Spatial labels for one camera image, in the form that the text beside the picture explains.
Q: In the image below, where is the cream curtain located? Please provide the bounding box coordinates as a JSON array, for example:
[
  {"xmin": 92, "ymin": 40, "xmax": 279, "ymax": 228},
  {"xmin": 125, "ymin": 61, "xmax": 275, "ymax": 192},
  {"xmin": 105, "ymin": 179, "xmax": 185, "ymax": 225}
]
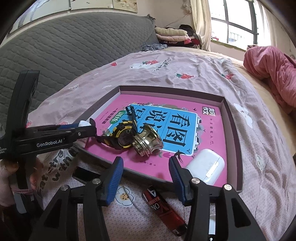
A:
[{"xmin": 190, "ymin": 0, "xmax": 212, "ymax": 51}]

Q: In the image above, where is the grey quilted headboard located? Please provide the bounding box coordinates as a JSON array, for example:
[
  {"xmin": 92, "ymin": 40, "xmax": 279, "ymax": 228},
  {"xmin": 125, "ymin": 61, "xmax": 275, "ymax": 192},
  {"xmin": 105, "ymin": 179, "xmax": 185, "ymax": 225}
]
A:
[{"xmin": 1, "ymin": 12, "xmax": 158, "ymax": 125}]

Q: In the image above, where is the window with dark frame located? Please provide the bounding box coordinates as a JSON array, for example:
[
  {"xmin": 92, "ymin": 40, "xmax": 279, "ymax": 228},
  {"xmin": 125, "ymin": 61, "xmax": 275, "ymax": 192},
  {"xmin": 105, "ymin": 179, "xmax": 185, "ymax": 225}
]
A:
[{"xmin": 208, "ymin": 0, "xmax": 271, "ymax": 50}]

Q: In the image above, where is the folded clothes pile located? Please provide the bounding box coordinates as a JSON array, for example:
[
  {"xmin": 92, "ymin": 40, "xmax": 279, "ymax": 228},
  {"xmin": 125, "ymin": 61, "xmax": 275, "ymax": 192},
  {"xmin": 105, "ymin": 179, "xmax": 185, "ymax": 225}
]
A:
[{"xmin": 154, "ymin": 25, "xmax": 203, "ymax": 49}]

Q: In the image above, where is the pink crumpled quilt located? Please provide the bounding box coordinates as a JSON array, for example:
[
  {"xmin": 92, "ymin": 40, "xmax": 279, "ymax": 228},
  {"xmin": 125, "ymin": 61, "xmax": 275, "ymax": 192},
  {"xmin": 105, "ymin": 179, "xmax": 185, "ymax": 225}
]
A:
[{"xmin": 243, "ymin": 46, "xmax": 295, "ymax": 115}]

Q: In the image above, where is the red black lighter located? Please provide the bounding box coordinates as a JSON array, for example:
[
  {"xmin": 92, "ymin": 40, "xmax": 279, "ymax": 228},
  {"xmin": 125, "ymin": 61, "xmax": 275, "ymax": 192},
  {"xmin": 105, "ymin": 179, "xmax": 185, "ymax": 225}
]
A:
[{"xmin": 142, "ymin": 186, "xmax": 187, "ymax": 237}]

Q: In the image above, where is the dark patterned cloth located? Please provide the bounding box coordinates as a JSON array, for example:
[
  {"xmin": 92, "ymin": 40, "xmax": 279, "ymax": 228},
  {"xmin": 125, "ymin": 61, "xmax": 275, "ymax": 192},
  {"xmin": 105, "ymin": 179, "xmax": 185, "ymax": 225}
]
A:
[{"xmin": 142, "ymin": 44, "xmax": 168, "ymax": 52}]

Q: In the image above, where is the brass door knob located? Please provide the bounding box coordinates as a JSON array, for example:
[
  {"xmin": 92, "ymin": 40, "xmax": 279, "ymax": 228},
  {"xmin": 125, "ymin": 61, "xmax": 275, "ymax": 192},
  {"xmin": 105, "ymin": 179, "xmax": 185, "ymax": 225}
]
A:
[{"xmin": 132, "ymin": 123, "xmax": 164, "ymax": 157}]

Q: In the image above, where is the pink and blue book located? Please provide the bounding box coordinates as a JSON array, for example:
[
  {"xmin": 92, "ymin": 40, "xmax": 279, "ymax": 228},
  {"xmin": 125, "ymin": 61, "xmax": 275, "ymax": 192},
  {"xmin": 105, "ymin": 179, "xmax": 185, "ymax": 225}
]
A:
[{"xmin": 84, "ymin": 94, "xmax": 227, "ymax": 187}]

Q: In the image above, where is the person's left hand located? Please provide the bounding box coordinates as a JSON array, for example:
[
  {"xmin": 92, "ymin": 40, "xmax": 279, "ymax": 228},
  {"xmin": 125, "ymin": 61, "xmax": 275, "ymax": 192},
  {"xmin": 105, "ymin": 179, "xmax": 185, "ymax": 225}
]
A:
[{"xmin": 1, "ymin": 158, "xmax": 44, "ymax": 207}]

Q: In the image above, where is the dark cardboard box tray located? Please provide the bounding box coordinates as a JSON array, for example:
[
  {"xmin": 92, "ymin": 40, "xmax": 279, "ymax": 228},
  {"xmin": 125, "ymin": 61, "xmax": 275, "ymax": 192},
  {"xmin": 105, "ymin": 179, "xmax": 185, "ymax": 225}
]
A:
[{"xmin": 79, "ymin": 86, "xmax": 242, "ymax": 191}]

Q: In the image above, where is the white earbuds case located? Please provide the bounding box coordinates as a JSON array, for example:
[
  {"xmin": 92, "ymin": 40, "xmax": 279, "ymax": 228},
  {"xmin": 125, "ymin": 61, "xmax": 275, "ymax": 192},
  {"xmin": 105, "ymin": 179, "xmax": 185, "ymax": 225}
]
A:
[{"xmin": 185, "ymin": 149, "xmax": 225, "ymax": 185}]

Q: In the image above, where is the pink printed bed sheet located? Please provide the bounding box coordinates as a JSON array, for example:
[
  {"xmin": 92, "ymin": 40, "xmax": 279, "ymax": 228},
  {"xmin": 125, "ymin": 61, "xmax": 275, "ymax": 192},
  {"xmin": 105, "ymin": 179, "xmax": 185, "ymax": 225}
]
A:
[{"xmin": 29, "ymin": 50, "xmax": 295, "ymax": 240}]

